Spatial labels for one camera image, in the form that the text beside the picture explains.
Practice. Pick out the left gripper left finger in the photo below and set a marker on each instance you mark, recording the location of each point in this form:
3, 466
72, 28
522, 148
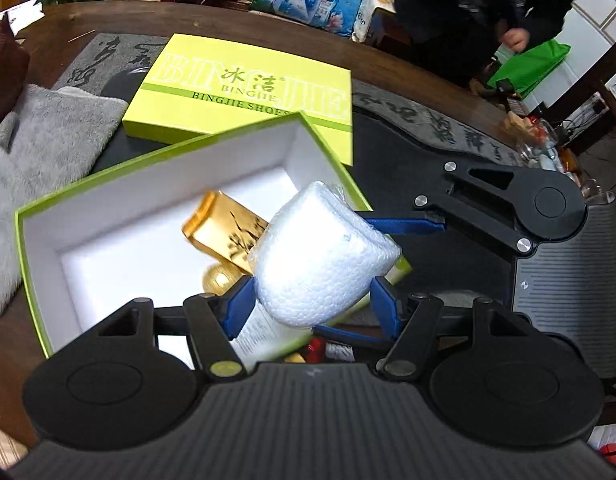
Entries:
208, 322

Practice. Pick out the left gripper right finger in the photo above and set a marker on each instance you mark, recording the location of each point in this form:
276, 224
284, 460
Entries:
414, 328

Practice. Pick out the gold foil ball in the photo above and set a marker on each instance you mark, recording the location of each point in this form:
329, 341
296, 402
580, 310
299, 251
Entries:
220, 277

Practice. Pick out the white desiccant packet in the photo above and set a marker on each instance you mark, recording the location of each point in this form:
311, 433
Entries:
262, 339

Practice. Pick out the gold tea pouch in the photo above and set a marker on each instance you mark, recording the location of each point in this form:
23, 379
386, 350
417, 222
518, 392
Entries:
222, 228

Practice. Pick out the red Hershey's chocolate bar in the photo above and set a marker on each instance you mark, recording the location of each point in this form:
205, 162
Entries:
319, 350

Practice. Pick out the green open shoe box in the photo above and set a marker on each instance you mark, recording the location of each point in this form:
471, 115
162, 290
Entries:
90, 248

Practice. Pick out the grey calligraphy desk mat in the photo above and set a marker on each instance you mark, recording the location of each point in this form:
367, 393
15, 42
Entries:
108, 55

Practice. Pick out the green shopping bag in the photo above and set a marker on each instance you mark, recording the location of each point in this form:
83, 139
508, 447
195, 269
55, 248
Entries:
525, 71

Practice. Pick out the yellow shoe box lid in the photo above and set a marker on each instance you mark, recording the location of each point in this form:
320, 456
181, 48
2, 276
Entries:
200, 86

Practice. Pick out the grey towel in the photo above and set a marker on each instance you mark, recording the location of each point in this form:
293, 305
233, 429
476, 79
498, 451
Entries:
50, 139

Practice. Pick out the person in black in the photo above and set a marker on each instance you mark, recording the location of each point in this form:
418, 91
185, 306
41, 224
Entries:
456, 39

